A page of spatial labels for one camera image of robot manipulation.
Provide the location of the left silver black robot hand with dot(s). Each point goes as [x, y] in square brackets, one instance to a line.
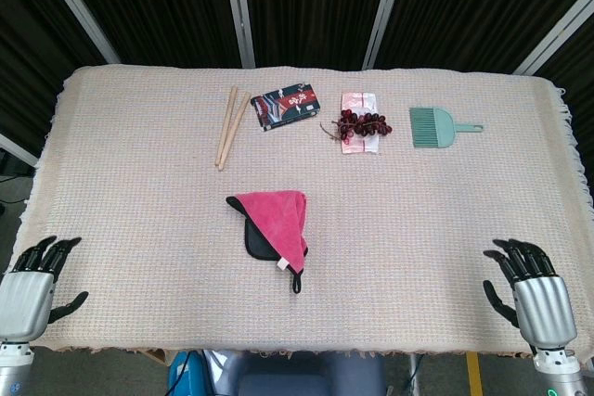
[25, 296]

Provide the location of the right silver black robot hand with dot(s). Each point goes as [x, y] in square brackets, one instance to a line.
[543, 308]

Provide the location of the pink cloth black trim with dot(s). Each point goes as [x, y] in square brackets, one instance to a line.
[278, 215]

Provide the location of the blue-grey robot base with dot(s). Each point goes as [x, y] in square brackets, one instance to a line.
[301, 377]

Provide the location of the beige textured table covering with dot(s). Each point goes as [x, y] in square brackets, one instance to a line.
[139, 206]

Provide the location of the metal table leg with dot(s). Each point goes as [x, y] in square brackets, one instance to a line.
[413, 375]

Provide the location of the blue plastic object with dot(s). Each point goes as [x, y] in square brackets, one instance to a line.
[178, 377]

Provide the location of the green hand brush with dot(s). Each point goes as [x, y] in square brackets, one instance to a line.
[431, 129]

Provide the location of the red grape bunch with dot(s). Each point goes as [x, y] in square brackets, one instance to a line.
[362, 122]

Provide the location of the pink white snack packet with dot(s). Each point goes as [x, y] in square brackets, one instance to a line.
[359, 100]

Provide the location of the dark printed card box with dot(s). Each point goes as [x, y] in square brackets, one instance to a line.
[287, 106]

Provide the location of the white partition post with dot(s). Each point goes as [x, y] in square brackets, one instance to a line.
[385, 11]
[18, 150]
[557, 32]
[74, 2]
[239, 11]

